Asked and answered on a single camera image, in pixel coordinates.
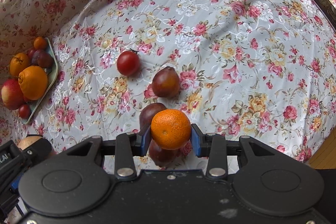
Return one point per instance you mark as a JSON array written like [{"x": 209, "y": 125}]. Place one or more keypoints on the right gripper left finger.
[{"x": 135, "y": 144}]

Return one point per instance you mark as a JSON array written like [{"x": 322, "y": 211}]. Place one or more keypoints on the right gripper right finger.
[{"x": 203, "y": 143}]

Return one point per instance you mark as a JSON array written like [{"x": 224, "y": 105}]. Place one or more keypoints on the small orange mandarin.
[{"x": 170, "y": 129}]

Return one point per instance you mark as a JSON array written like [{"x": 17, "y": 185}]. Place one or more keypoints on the dark plum near gripper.
[{"x": 147, "y": 114}]

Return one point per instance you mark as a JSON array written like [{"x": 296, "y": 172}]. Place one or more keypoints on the dark plum under gripper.
[{"x": 162, "y": 157}]

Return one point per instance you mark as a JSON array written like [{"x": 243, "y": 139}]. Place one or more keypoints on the small red tomato on tray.
[{"x": 24, "y": 111}]

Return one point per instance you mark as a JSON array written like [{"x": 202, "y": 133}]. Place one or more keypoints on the light green fruit tray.
[{"x": 52, "y": 76}]

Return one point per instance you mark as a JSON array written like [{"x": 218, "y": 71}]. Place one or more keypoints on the red yellow apple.
[{"x": 11, "y": 94}]

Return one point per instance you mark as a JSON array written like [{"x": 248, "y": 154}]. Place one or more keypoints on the dark red plum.
[{"x": 165, "y": 83}]

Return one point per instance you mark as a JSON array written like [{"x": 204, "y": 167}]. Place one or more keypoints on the large bumpy orange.
[{"x": 33, "y": 82}]

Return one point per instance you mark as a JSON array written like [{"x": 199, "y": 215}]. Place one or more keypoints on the orange with stem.
[{"x": 18, "y": 63}]

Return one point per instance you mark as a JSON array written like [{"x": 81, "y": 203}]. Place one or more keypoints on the dark plum on tray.
[{"x": 42, "y": 59}]

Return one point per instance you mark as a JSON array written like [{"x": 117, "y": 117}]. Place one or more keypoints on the floral tablecloth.
[{"x": 263, "y": 68}]

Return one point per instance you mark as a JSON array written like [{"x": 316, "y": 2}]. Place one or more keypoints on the red fruit at tray back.
[{"x": 31, "y": 52}]

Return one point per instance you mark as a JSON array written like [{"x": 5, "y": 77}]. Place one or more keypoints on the small mandarin at tray back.
[{"x": 40, "y": 43}]

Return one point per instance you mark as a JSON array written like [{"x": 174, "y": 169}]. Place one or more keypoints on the dark object on cloth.
[{"x": 328, "y": 10}]

